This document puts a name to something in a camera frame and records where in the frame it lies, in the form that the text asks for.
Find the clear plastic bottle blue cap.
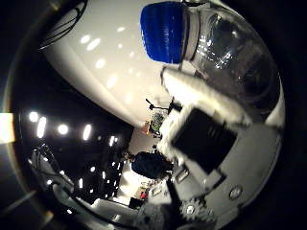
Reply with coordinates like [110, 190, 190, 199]
[139, 1, 282, 120]

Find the green plant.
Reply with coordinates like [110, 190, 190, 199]
[150, 111, 167, 134]

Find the person in dark blue top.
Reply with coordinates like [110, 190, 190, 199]
[127, 150, 174, 180]

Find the black cable bundle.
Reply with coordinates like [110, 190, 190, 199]
[38, 0, 89, 51]

